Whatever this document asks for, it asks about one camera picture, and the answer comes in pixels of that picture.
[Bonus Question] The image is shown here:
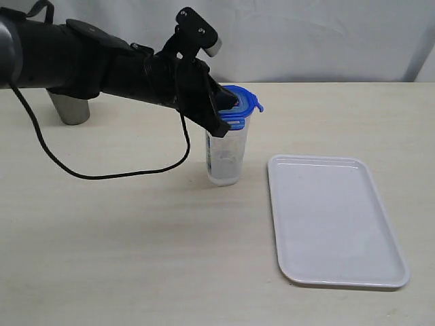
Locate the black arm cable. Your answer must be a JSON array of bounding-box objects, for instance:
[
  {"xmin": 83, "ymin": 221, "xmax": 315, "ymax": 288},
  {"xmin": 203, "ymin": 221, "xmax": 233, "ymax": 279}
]
[{"xmin": 10, "ymin": 81, "xmax": 191, "ymax": 180}]

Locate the clear plastic tall container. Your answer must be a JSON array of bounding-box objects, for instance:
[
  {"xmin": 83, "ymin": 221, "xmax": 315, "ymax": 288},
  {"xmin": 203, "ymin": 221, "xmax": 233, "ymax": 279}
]
[{"xmin": 205, "ymin": 117, "xmax": 251, "ymax": 186}]

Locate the stainless steel cup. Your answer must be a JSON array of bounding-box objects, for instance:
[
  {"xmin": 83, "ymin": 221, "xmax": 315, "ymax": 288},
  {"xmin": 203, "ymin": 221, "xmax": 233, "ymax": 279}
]
[{"xmin": 48, "ymin": 91, "xmax": 90, "ymax": 126}]

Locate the white rectangular tray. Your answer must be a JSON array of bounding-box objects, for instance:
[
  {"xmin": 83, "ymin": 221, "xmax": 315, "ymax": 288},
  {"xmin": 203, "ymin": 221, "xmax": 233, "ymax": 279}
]
[{"xmin": 267, "ymin": 154, "xmax": 410, "ymax": 290}]

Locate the blue container lid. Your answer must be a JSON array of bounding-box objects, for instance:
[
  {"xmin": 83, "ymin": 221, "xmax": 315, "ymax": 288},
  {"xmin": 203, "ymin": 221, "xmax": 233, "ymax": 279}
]
[{"xmin": 219, "ymin": 85, "xmax": 264, "ymax": 131}]

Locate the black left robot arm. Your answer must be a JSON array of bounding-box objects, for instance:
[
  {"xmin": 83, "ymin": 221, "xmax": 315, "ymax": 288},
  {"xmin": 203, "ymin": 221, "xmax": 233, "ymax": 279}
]
[{"xmin": 1, "ymin": 1, "xmax": 237, "ymax": 137}]

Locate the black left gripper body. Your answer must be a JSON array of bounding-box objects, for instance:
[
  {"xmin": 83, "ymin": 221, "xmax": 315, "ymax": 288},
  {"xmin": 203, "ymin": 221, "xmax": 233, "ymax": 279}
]
[{"xmin": 144, "ymin": 54, "xmax": 213, "ymax": 117}]

